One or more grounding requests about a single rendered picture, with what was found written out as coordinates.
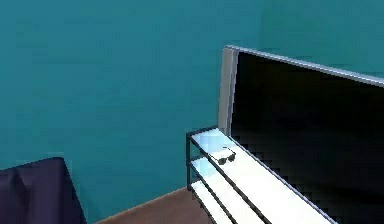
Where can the dark purple armchair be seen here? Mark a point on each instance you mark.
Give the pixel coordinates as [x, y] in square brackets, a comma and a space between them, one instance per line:
[36, 193]

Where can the black sunglasses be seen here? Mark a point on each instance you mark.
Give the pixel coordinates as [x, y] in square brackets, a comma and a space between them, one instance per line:
[226, 157]

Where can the grey framed television set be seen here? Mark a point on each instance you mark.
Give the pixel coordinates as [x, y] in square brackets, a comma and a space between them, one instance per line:
[300, 126]

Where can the black framed glass stand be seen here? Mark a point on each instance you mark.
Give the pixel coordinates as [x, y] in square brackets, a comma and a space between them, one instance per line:
[253, 186]

